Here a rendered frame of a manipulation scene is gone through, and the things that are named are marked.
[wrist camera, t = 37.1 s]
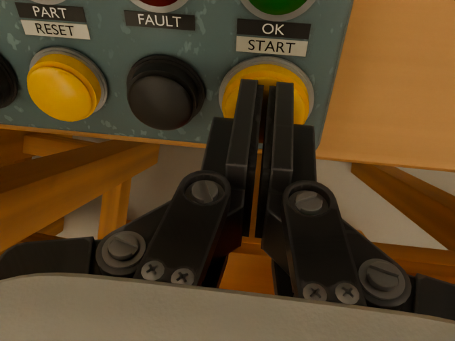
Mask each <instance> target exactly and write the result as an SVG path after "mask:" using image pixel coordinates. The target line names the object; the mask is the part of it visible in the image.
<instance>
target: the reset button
mask: <svg viewBox="0 0 455 341"><path fill-rule="evenodd" d="M27 85H28V92H29V95H30V97H31V99H32V100H33V101H34V103H35V104H36V105H37V106H38V108H39V109H41V110H42V111H43V112H44V113H46V114H48V115H49V116H51V117H53V118H56V119H58V120H63V121H67V122H74V121H78V120H82V119H85V118H87V117H89V116H90V115H91V114H92V113H93V112H94V110H95V109H96V107H97V105H98V104H99V102H100V98H101V87H100V84H99V82H98V80H97V78H96V77H95V75H94V73H92V71H91V70H90V69H89V68H88V67H86V65H84V64H83V63H82V62H80V61H78V60H76V59H74V58H72V57H70V56H67V55H62V54H49V55H45V56H43V57H42V58H40V59H39V60H38V61H37V62H36V64H35V65H34V66H33V67H32V68H31V69H30V71H29V72H28V76H27Z"/></svg>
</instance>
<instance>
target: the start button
mask: <svg viewBox="0 0 455 341"><path fill-rule="evenodd" d="M242 78H244V79H253V80H258V83H257V84H258V85H264V89H263V102H262V109H261V123H260V130H259V143H263V139H264V132H265V120H266V114H267V101H268V95H269V86H276V82H285V83H294V124H305V121H306V120H307V116H308V114H309V96H308V92H307V89H306V87H305V85H304V83H303V81H302V80H301V79H300V78H299V77H298V76H297V75H296V74H295V73H293V72H291V71H290V70H288V69H286V68H283V67H281V66H277V65H272V64H259V65H254V66H250V67H248V68H245V69H243V70H241V71H240V72H238V73H237V74H235V75H234V76H233V77H232V78H231V80H230V81H229V83H228V84H227V86H226V88H225V91H224V94H223V101H222V111H223V116H224V118H234V114H235V109H236V102H237V99H238V91H239V87H240V80H241V79H242Z"/></svg>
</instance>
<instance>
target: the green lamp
mask: <svg viewBox="0 0 455 341"><path fill-rule="evenodd" d="M249 1H250V2H251V4H252V5H253V6H254V7H256V8H257V9H258V10H260V11H261V12H264V13H267V14H271V15H284V14H289V13H290V12H293V11H295V10H296V9H298V8H300V7H301V6H302V5H303V4H304V3H305V2H306V1H307V0H249Z"/></svg>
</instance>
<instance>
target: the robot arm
mask: <svg viewBox="0 0 455 341"><path fill-rule="evenodd" d="M257 83H258V80H253V79H244V78H242V79H241V80H240V87H239V91H238V99H237V102H236V109H235V114H234V118H222V117H213V120H212V123H211V129H210V132H209V137H208V141H207V146H206V149H205V152H204V158H203V161H202V166H201V169H200V170H198V171H195V172H193V173H190V174H189V175H187V176H186V177H184V178H183V179H182V181H181V182H180V184H179V186H178V188H177V190H176V192H175V194H174V196H173V198H172V200H170V201H168V202H166V203H164V204H163V205H161V206H159V207H157V208H155V209H154V210H151V211H150V212H147V213H146V214H144V215H142V216H140V217H138V218H136V219H135V220H133V221H131V222H129V223H127V224H126V225H123V226H122V227H119V228H118V229H116V230H114V231H112V232H111V233H109V234H108V235H106V236H105V237H104V238H103V239H102V240H94V237H93V236H91V237H76V238H67V239H58V240H43V241H35V242H24V243H21V244H16V245H15V246H12V247H11V248H8V249H7V250H6V251H5V252H4V253H3V254H2V255H1V256H0V341H455V284H452V283H448V282H446V281H442V280H439V279H435V278H433V277H429V276H426V275H422V274H420V273H417V274H416V275H415V276H413V275H409V274H407V273H406V272H405V270H404V269H403V268H402V267H401V266H400V265H399V264H398V263H396V262H395V261H394V260H393V259H392V258H390V257H389V256H388V255H387V254H385V253H384V252H383V251H382V250H381V249H379V248H378V247H377V246H375V245H374V244H373V243H372V242H371V241H370V240H368V239H367V238H366V237H364V236H363V235H362V234H361V233H360V232H359V231H357V230H356V229H354V228H353V227H352V226H351V225H350V224H349V223H347V222H346V221H345V220H343V219H342V218H341V213H340V210H339V207H338V204H337V199H336V198H335V196H334V194H333V193H332V192H331V191H330V190H329V188H328V187H326V186H325V185H323V184H321V183H318V182H317V172H316V146H315V132H314V126H312V125H304V124H294V83H285V82H276V86H269V95H268V101H267V114H266V120H265V132H264V139H263V151H262V158H261V173H260V181H259V196H258V204H257V218H256V227H255V237H256V238H261V249H263V250H264V251H265V252H266V253H267V254H268V255H269V256H270V257H271V258H272V277H273V283H274V294H275V295H272V294H261V293H255V292H244V291H238V290H227V289H220V288H219V286H220V283H221V280H222V277H223V273H224V271H225V267H226V265H227V262H228V254H229V253H230V252H232V251H234V250H235V249H237V248H238V247H240V246H241V243H242V236H244V237H249V231H250V224H251V211H252V204H253V191H254V184H255V171H256V164H257V151H258V144H259V130H260V123H261V109H262V102H263V89H264V85H258V84H257Z"/></svg>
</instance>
